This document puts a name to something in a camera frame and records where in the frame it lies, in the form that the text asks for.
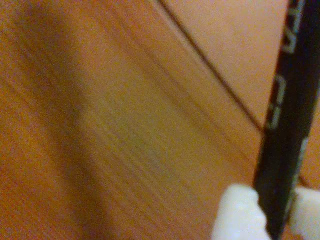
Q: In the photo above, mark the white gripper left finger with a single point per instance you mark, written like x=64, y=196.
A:
x=237, y=212

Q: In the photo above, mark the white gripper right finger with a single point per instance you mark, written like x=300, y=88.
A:
x=308, y=215

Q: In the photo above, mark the black pen red end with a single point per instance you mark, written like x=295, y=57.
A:
x=287, y=100

